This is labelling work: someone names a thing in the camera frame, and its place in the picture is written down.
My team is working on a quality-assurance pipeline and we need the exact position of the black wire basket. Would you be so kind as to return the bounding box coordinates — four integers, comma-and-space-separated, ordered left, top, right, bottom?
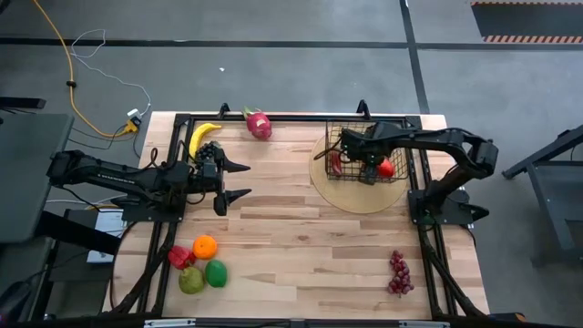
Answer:
325, 119, 410, 183

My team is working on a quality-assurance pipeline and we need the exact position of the orange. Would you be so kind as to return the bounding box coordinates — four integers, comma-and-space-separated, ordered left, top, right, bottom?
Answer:
192, 234, 220, 261

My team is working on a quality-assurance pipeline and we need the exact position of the green pear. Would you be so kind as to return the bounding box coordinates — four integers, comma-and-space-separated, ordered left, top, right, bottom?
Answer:
178, 266, 207, 295

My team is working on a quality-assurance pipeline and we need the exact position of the orange red mango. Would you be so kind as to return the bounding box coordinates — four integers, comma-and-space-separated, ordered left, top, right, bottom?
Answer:
376, 158, 396, 179

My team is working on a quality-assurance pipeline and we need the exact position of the grey desk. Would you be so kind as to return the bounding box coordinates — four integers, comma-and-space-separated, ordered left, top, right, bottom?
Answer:
0, 112, 75, 245

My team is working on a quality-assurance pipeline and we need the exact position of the green lime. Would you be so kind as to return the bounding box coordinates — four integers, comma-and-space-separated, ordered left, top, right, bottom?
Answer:
204, 259, 229, 289

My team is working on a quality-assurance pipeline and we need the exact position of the red grape bunch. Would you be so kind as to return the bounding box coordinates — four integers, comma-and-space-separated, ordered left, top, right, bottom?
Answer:
387, 249, 415, 298

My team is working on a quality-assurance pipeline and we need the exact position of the black metal table frame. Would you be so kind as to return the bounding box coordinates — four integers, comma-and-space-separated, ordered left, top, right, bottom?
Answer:
104, 112, 488, 320

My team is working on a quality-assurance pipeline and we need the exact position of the black desk beam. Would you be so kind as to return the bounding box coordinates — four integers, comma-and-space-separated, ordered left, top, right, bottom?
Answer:
38, 211, 122, 256

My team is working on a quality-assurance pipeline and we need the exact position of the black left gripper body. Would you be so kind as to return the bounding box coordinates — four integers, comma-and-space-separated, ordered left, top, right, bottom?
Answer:
195, 146, 229, 218

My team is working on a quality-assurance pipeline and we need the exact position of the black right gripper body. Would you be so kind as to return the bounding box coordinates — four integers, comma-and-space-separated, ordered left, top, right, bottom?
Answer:
340, 126, 389, 186

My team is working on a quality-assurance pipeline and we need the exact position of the white box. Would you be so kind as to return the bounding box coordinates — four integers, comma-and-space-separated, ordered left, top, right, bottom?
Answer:
86, 208, 127, 264

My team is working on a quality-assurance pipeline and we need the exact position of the round woven placemat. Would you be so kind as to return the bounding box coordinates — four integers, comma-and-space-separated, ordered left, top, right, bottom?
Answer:
309, 131, 411, 215

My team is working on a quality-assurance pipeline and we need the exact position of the silver metal bracket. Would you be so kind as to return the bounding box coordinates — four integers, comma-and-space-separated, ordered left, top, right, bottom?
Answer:
398, 320, 451, 328
143, 318, 197, 328

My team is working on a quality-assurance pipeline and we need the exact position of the thin white cable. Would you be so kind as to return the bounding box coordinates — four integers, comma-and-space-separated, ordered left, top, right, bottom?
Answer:
70, 28, 152, 118

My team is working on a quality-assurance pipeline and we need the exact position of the black hazard striped mat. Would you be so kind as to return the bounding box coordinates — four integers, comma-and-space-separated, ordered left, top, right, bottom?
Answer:
470, 1, 583, 45

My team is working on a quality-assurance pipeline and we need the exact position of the black grape bunch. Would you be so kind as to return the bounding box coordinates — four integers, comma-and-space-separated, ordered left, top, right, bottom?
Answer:
195, 140, 224, 164

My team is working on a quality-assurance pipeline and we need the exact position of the black flat bar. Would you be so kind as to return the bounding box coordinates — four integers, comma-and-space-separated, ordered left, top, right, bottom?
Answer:
0, 97, 46, 110

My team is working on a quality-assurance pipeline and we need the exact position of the pink dragon fruit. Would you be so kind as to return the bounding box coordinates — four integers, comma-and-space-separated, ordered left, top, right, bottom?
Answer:
240, 107, 273, 141

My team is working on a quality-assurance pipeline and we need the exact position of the black table stand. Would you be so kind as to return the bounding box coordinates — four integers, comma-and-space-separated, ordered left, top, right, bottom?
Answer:
502, 123, 583, 265

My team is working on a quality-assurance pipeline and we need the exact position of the red bell pepper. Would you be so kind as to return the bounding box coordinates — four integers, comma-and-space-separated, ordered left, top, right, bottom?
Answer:
167, 244, 198, 271

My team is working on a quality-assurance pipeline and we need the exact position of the yellow banana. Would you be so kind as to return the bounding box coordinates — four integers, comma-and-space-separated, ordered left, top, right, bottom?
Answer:
189, 122, 223, 161

